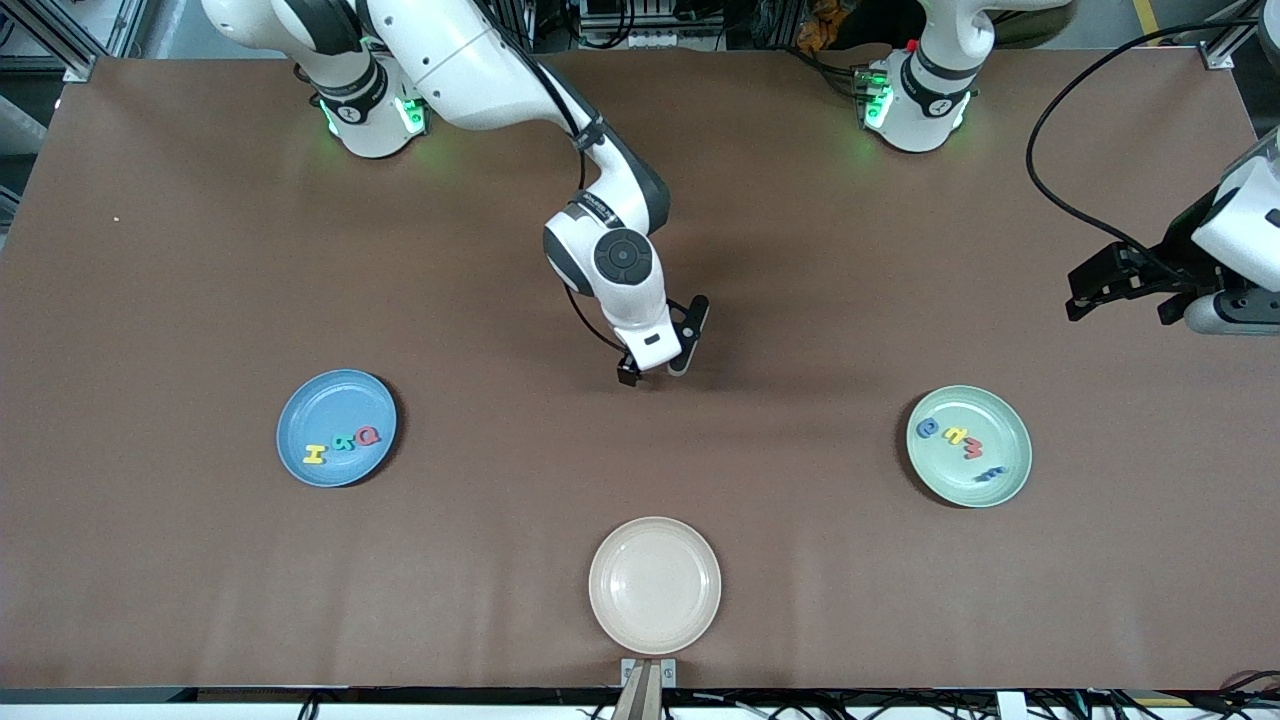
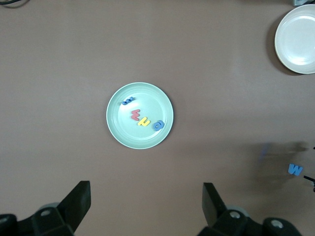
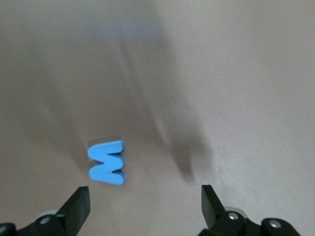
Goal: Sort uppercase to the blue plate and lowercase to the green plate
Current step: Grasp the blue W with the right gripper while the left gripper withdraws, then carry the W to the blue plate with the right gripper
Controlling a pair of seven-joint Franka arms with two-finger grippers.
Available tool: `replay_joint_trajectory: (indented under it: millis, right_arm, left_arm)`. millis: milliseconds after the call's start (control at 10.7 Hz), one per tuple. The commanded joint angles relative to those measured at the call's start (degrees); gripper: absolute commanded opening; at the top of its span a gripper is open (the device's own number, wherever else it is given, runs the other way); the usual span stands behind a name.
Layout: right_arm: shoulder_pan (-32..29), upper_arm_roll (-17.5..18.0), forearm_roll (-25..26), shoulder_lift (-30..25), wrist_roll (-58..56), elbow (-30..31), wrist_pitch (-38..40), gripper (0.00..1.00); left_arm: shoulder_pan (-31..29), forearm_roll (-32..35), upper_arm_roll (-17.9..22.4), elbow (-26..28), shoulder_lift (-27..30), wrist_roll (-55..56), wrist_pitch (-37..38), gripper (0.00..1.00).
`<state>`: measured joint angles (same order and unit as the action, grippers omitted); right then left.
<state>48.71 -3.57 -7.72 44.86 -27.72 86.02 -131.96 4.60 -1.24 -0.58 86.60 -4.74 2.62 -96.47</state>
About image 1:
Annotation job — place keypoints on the red foam letter Q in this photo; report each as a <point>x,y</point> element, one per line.
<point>365,435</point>

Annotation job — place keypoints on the orange items pile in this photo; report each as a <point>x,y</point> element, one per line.
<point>815,30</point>

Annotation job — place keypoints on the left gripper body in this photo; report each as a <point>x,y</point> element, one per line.
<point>1178,257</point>

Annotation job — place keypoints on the red foam letter m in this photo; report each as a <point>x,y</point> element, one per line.
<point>975,450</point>

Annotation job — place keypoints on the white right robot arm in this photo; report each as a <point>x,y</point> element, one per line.
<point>460,50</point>

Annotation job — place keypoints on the blue foam letter a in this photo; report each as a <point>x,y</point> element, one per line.
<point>921,429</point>

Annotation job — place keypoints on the blue foam letter E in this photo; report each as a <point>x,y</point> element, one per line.
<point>990,473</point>

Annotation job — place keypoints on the blue plate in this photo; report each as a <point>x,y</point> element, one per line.
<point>335,405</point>

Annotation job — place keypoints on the green plate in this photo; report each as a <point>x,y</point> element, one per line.
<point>950,480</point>

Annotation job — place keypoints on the beige plate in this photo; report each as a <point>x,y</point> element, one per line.
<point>655,585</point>

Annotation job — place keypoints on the teal foam letter R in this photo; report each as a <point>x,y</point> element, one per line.
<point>344,442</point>

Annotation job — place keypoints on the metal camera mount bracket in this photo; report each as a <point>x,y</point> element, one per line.
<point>630,668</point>

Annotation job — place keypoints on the yellow foam letter h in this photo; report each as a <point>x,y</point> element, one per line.
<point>956,434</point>
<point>314,454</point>

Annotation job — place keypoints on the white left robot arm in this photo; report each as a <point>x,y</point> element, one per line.
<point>930,100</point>

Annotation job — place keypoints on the white power strip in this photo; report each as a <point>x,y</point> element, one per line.
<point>650,40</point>

